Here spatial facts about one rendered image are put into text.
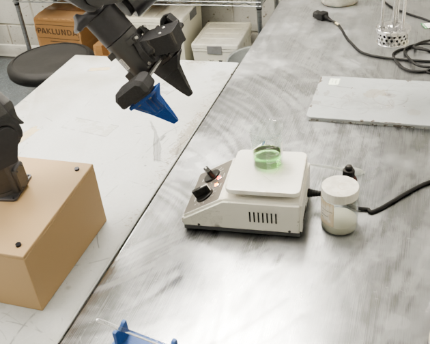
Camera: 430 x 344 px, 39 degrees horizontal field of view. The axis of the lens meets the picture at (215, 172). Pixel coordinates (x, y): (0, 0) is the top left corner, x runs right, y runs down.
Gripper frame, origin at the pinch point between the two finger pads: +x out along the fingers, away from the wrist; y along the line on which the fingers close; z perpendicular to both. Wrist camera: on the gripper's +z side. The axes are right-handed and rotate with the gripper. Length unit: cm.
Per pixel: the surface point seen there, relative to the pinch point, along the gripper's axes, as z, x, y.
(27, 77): -101, -15, 97
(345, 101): 11.0, 31.6, 34.0
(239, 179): 3.7, 16.3, -7.9
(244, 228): 0.1, 22.8, -11.5
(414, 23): 23, 42, 82
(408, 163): 20.7, 39.5, 12.3
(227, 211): 0.1, 18.5, -11.4
